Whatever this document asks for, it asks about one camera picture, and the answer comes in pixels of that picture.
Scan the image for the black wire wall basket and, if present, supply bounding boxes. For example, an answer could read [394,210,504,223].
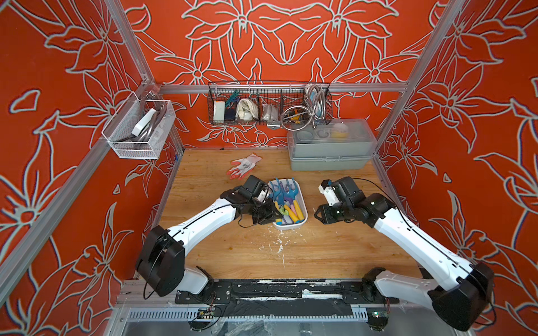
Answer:
[207,80,333,132]

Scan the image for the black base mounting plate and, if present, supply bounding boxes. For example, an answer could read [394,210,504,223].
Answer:
[172,279,401,307]

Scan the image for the white box in basket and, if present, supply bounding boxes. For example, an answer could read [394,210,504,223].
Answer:
[213,101,226,122]

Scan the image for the white device in side basket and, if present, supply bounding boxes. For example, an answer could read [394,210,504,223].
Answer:
[131,108,157,137]

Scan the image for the white oval storage tray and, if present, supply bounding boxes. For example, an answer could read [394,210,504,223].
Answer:
[268,178,308,231]

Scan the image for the grey lidded storage box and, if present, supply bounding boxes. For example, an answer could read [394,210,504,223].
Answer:
[287,119,376,172]

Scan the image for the purple rake pink handle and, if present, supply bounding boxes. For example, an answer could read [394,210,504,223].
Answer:
[284,185,299,223]

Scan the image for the coiled metal hose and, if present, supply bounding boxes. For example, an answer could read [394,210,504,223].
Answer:
[280,83,326,132]

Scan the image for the red white work glove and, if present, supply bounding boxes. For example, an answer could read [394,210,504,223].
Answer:
[227,153,262,180]

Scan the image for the white wire side basket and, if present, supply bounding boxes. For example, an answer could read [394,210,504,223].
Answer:
[102,93,175,160]

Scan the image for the blue rake yellow handle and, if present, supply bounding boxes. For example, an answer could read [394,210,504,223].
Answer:
[269,179,295,225]
[269,183,293,225]

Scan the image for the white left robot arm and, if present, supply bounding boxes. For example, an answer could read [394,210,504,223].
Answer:
[136,176,282,297]

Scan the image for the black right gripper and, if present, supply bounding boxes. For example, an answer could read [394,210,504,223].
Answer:
[311,203,353,224]

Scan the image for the white cloth in basket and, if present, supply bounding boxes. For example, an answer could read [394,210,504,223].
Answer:
[236,99,259,121]

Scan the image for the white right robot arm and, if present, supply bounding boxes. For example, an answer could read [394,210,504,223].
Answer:
[315,176,494,331]

